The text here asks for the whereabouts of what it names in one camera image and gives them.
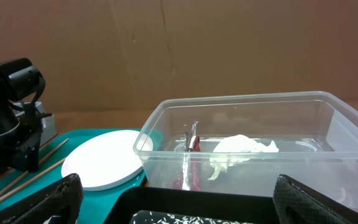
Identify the red snack wrapper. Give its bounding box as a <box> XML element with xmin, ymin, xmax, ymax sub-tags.
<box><xmin>173</xmin><ymin>121</ymin><xmax>201</xmax><ymax>191</ymax></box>

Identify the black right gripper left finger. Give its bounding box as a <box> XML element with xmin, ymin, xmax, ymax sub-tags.
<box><xmin>0</xmin><ymin>174</ymin><xmax>84</xmax><ymax>224</ymax></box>

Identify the clear plastic bin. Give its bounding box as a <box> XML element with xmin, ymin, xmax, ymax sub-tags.
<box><xmin>133</xmin><ymin>91</ymin><xmax>358</xmax><ymax>212</ymax></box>

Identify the white napkin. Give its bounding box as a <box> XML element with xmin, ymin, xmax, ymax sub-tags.
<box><xmin>208</xmin><ymin>134</ymin><xmax>279</xmax><ymax>180</ymax></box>

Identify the teal plastic tray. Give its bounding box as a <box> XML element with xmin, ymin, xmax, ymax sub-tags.
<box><xmin>0</xmin><ymin>128</ymin><xmax>164</xmax><ymax>224</ymax></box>

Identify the white round plate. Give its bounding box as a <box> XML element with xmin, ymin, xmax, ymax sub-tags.
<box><xmin>61</xmin><ymin>129</ymin><xmax>154</xmax><ymax>191</ymax></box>

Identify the spilled white rice pile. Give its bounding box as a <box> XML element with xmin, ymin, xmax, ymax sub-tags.
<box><xmin>129</xmin><ymin>210</ymin><xmax>253</xmax><ymax>224</ymax></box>

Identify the black tray bin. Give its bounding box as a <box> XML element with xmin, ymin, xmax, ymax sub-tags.
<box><xmin>104</xmin><ymin>187</ymin><xmax>280</xmax><ymax>223</ymax></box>

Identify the wooden chopstick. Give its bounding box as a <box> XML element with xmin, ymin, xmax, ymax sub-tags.
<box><xmin>0</xmin><ymin>157</ymin><xmax>66</xmax><ymax>203</ymax></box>
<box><xmin>0</xmin><ymin>138</ymin><xmax>69</xmax><ymax>197</ymax></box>

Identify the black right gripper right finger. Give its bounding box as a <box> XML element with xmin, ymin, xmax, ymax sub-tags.
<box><xmin>273</xmin><ymin>174</ymin><xmax>358</xmax><ymax>224</ymax></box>

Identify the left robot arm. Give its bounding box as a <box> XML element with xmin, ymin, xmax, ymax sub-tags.
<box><xmin>0</xmin><ymin>58</ymin><xmax>84</xmax><ymax>223</ymax></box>

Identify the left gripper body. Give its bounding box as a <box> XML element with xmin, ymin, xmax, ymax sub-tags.
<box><xmin>0</xmin><ymin>108</ymin><xmax>52</xmax><ymax>172</ymax></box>

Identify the grey dishwasher rack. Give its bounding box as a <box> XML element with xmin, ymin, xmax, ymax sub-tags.
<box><xmin>0</xmin><ymin>101</ymin><xmax>57</xmax><ymax>172</ymax></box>

